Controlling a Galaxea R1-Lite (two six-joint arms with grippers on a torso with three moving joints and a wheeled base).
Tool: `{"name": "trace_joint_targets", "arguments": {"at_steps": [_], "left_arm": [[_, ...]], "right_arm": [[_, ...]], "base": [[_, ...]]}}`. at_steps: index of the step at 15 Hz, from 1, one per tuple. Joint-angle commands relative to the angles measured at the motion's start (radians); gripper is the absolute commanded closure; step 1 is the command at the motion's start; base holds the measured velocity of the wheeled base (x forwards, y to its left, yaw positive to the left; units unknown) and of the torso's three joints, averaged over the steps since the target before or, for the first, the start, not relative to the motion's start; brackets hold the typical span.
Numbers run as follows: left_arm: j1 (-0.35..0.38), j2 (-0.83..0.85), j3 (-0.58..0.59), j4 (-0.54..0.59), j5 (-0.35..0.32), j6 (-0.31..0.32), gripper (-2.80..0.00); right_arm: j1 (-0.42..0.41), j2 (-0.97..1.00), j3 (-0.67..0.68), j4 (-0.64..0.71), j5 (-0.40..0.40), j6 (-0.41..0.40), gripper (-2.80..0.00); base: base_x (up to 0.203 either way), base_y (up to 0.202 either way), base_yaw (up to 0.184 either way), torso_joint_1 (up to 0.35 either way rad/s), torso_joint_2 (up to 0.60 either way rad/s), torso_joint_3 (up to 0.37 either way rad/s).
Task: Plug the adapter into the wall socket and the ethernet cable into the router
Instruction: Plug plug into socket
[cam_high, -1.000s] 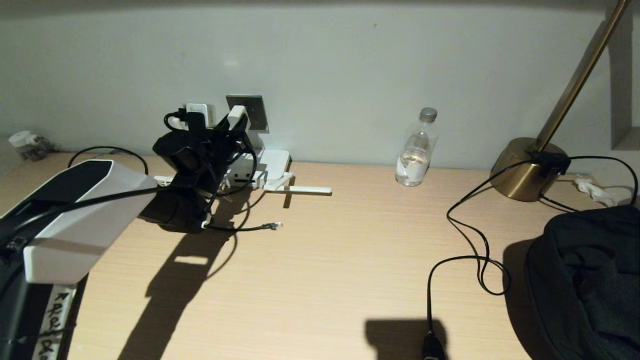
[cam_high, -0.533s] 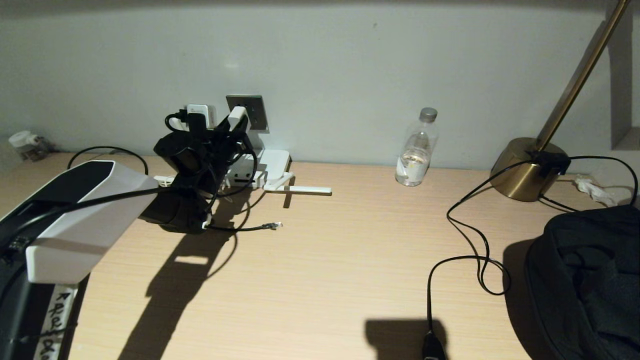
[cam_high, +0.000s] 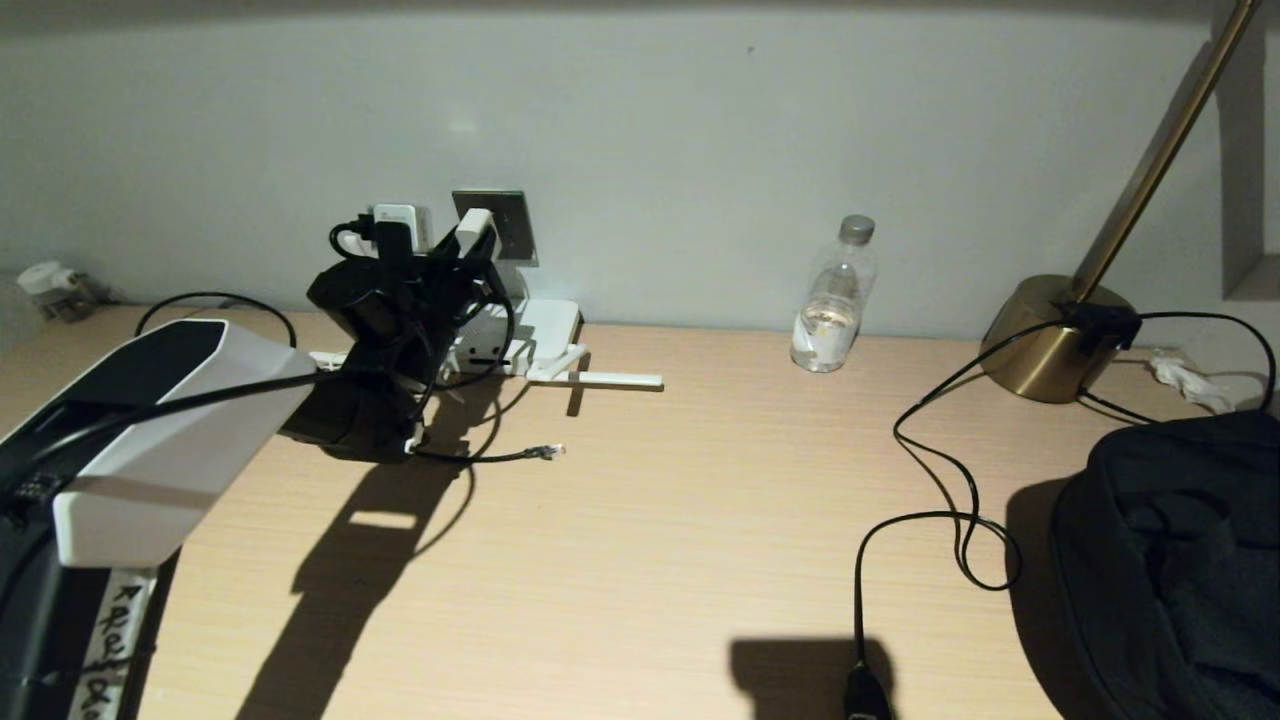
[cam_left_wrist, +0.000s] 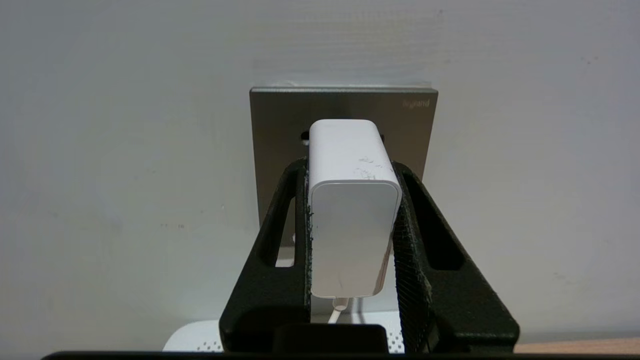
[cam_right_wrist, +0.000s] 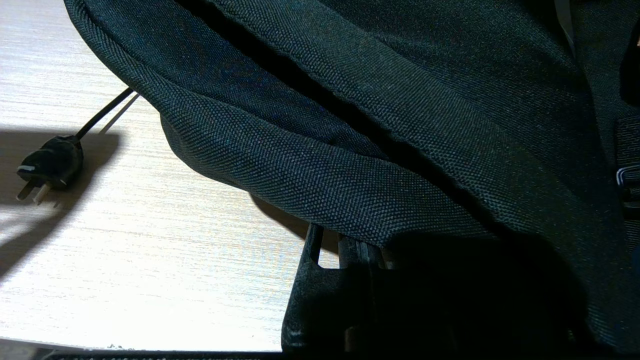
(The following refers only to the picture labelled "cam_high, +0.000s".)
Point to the black fabric bag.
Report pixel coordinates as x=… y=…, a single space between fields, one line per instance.
x=1170 y=560

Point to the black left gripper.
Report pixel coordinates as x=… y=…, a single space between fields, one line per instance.
x=390 y=305

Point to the white power adapter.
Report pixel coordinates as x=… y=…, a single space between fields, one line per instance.
x=474 y=232

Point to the brass desk lamp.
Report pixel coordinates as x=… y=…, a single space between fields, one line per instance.
x=1040 y=350

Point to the grey wall socket plate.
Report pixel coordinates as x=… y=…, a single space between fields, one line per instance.
x=515 y=225

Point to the white router with antennas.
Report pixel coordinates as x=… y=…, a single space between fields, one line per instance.
x=550 y=325

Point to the black box on lamp base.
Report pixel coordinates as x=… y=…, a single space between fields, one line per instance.
x=1100 y=328

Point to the clear plastic water bottle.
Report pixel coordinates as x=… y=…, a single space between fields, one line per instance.
x=830 y=320

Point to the small grey glass jar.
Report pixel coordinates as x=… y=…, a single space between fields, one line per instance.
x=80 y=300

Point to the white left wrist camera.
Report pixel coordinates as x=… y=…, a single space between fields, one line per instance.
x=415 y=226

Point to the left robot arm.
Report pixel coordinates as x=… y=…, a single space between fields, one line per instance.
x=170 y=450

